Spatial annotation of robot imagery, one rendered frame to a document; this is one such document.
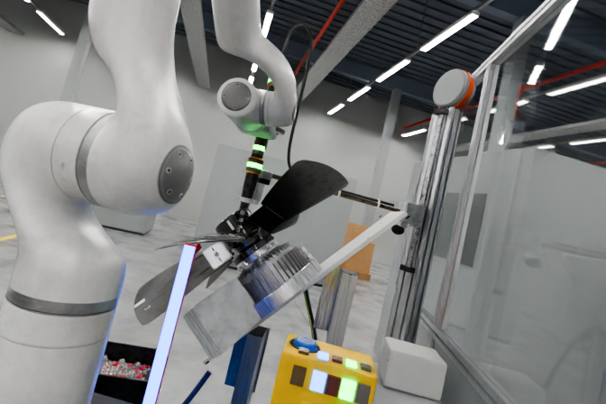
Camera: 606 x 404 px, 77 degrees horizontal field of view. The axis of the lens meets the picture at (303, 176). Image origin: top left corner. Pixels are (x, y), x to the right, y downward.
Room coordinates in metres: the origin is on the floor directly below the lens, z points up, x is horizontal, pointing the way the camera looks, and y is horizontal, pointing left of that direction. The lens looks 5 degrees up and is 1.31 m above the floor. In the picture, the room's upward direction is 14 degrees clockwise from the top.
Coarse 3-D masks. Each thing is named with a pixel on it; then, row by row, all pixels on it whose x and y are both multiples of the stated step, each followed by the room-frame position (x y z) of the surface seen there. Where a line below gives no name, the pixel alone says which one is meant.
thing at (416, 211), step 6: (396, 204) 1.37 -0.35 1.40; (402, 204) 1.34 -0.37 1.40; (408, 204) 1.32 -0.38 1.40; (414, 204) 1.42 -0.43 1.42; (402, 210) 1.34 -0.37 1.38; (408, 210) 1.33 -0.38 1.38; (414, 210) 1.34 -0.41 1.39; (420, 210) 1.36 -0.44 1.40; (414, 216) 1.35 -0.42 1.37; (420, 216) 1.36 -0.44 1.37; (408, 222) 1.33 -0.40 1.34; (414, 222) 1.35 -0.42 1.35; (420, 222) 1.36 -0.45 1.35
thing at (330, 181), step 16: (304, 160) 0.94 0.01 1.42; (288, 176) 1.00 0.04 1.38; (304, 176) 1.02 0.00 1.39; (320, 176) 1.03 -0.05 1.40; (336, 176) 1.05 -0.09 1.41; (272, 192) 1.06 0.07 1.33; (288, 192) 1.07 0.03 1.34; (304, 192) 1.08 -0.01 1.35; (320, 192) 1.09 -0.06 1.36; (336, 192) 1.11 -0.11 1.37; (272, 208) 1.11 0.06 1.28; (288, 208) 1.12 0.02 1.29; (304, 208) 1.13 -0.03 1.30
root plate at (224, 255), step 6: (210, 246) 1.17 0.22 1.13; (216, 246) 1.16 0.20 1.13; (222, 246) 1.16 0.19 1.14; (204, 252) 1.16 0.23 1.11; (210, 252) 1.15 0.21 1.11; (222, 252) 1.14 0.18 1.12; (228, 252) 1.13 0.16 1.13; (210, 258) 1.14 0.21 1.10; (216, 258) 1.13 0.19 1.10; (222, 258) 1.13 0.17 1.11; (228, 258) 1.12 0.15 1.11; (210, 264) 1.12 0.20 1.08; (216, 264) 1.11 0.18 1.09; (222, 264) 1.11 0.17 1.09
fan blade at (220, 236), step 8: (224, 232) 1.04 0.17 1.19; (184, 240) 0.88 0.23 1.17; (192, 240) 0.87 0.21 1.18; (200, 240) 0.85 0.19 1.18; (208, 240) 0.83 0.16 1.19; (216, 240) 0.81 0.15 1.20; (224, 240) 0.81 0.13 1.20; (232, 240) 0.81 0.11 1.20; (240, 240) 0.82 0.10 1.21; (248, 240) 0.82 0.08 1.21; (160, 248) 0.84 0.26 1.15
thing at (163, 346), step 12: (192, 252) 0.72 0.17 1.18; (180, 264) 0.72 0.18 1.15; (180, 276) 0.72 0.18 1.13; (180, 288) 0.72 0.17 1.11; (180, 300) 0.72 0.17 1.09; (168, 312) 0.72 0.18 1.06; (168, 324) 0.72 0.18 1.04; (168, 336) 0.72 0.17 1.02; (168, 348) 0.72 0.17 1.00; (156, 360) 0.72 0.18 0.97; (156, 372) 0.72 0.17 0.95; (156, 384) 0.72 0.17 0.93; (144, 396) 0.72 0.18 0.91; (156, 396) 0.72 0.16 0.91
